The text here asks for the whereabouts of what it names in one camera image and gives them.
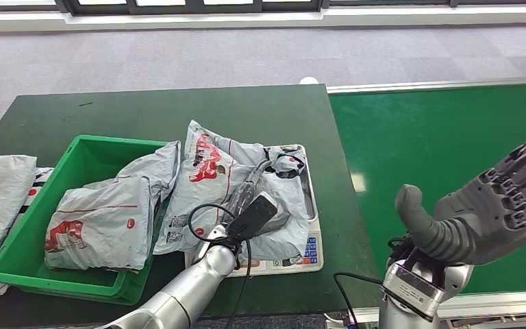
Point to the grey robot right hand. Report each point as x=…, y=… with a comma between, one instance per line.
x=481, y=218

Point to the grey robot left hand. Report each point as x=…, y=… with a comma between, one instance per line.
x=247, y=193

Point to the grey parcel red print panda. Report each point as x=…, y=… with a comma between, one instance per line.
x=208, y=190

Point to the grey parcel red print sticker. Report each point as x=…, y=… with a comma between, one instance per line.
x=99, y=227

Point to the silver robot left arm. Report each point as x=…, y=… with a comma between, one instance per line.
x=190, y=286

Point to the green conveyor belt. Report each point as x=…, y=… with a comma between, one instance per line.
x=426, y=131

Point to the steel scale tray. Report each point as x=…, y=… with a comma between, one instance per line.
x=309, y=190

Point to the white electronic scale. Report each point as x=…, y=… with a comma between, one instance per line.
x=313, y=249

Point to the dark green table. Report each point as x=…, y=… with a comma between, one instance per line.
x=177, y=109

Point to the small white round object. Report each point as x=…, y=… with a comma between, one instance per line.
x=309, y=81

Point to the green plastic crate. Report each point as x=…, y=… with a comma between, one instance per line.
x=86, y=154

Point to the white bag black red print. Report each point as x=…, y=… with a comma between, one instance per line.
x=36, y=190

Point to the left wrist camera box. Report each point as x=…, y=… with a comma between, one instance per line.
x=254, y=215

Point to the aluminium conveyor side rail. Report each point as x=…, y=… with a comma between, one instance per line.
x=508, y=304
x=426, y=85

